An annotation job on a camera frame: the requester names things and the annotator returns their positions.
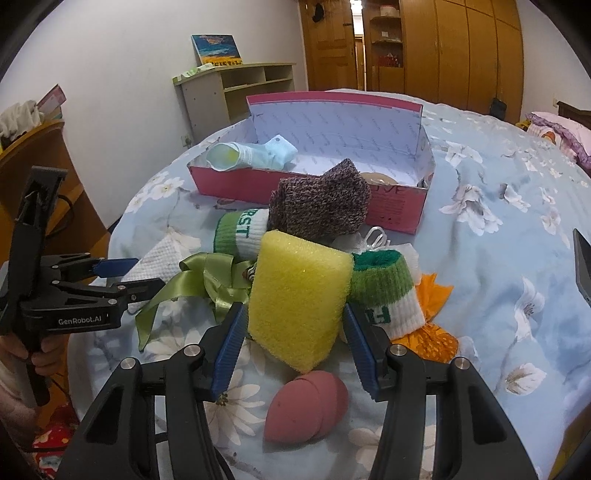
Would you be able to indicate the beige open shelf unit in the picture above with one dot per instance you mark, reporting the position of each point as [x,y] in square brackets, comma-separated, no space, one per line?
[203,101]

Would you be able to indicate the wooden desk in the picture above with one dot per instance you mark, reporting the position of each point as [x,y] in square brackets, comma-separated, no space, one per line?
[55,152]

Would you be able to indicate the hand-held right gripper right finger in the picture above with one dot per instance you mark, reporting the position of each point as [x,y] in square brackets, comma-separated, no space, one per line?
[362,355]

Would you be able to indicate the yellow sponge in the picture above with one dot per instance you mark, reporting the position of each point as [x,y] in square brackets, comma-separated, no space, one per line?
[295,300]

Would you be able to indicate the cartoon print pillow towel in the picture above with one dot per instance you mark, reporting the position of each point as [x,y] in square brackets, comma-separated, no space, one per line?
[547,136]

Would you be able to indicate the beige round pad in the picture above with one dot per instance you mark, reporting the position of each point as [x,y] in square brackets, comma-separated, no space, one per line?
[381,177]

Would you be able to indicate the orange patterned cloth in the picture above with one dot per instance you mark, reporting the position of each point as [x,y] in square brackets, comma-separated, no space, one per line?
[429,341]

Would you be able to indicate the green white wipes packet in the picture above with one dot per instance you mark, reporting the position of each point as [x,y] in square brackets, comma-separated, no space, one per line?
[191,74]

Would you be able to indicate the green ribbon bow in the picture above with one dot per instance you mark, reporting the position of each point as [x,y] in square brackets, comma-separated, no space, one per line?
[207,272]

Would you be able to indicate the person's left hand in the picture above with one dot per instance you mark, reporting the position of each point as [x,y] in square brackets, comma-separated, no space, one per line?
[48,362]

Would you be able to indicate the person's left forearm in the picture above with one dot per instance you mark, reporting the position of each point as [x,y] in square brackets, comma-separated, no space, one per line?
[11,406]

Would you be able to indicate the white crumpled cloth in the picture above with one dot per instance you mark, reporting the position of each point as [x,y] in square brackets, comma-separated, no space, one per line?
[18,117]

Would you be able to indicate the person's red patterned clothing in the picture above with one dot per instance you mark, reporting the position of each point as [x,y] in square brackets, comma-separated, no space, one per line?
[51,443]

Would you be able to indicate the dark wooden headboard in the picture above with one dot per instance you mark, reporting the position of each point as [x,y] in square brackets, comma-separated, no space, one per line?
[572,110]

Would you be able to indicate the small black hanging bag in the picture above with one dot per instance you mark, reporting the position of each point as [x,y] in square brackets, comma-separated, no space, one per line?
[497,108]

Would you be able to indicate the lilac ruffled pillow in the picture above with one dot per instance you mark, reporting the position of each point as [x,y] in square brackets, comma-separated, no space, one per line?
[570,131]

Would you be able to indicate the white waffle cloth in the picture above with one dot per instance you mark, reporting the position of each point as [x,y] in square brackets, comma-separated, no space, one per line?
[166,258]

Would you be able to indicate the red ornaments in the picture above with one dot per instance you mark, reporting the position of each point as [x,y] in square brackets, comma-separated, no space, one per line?
[388,60]

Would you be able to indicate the black phone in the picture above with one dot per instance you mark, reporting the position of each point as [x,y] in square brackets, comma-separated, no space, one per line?
[582,267]

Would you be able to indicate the brown knit sock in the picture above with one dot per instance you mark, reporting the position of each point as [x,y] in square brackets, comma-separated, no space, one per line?
[318,203]

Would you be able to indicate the blue landscape painting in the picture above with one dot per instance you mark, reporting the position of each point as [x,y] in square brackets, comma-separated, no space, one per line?
[217,48]

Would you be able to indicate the white round box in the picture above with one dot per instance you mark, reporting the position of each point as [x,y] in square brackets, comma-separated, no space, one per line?
[388,10]

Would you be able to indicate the green white striped sock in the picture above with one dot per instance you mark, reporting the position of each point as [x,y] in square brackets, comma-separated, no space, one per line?
[240,233]
[383,286]

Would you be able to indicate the pink cardboard box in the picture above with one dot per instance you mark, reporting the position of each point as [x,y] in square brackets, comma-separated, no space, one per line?
[397,203]

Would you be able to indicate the blue floral bedsheet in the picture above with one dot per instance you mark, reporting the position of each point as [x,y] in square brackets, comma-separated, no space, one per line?
[485,277]

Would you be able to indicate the white organza pouch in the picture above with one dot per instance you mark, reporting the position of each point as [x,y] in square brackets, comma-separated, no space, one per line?
[351,240]

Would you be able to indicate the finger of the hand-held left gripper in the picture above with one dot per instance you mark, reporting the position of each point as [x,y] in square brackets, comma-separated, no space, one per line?
[134,290]
[115,266]

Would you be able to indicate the light blue sock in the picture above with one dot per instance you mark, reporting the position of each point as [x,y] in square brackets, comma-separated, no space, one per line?
[263,154]

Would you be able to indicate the pink book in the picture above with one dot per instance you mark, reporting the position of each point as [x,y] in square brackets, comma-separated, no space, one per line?
[51,99]

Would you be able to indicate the black item hung on door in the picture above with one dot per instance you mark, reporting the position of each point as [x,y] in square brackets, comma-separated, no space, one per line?
[317,11]

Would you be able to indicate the pink egg-shaped makeup sponge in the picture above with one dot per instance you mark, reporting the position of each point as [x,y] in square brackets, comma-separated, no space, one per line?
[300,410]

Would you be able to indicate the wooden door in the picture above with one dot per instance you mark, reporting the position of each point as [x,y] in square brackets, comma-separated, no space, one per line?
[330,46]

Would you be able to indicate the wooden wardrobe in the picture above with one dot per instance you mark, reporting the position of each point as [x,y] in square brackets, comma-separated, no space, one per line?
[461,55]

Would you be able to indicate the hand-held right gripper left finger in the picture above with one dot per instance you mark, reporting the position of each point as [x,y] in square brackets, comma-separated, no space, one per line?
[231,350]

